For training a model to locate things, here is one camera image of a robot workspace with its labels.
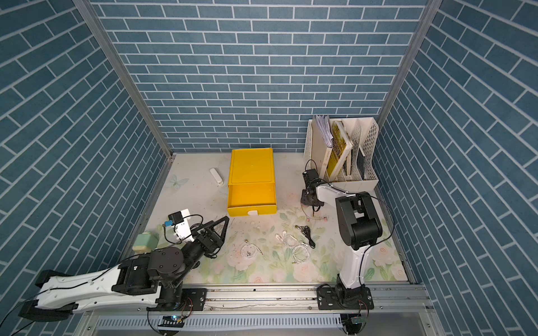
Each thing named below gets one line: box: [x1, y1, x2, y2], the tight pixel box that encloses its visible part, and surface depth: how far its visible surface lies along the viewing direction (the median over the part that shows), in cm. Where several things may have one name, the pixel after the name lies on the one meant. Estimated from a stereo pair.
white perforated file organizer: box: [303, 116, 380, 192], surface depth 101 cm
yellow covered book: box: [327, 120, 354, 182], surface depth 95 cm
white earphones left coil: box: [240, 238, 264, 259], surface depth 87 cm
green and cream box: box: [132, 231, 158, 254], surface depth 82 cm
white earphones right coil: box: [291, 242, 311, 264], surface depth 86 cm
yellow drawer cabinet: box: [226, 147, 278, 217], surface depth 86 cm
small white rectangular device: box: [209, 168, 224, 188], surface depth 108 cm
